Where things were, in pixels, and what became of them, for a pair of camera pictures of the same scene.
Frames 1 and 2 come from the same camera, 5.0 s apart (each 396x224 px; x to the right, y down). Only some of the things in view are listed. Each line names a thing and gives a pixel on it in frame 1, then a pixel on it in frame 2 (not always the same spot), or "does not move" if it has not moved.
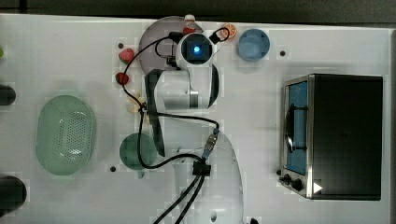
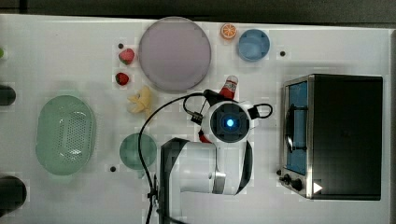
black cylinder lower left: (12, 194) does not move
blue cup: (254, 44) does not move
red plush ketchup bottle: (190, 25) → (228, 91)
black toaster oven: (332, 136) does not move
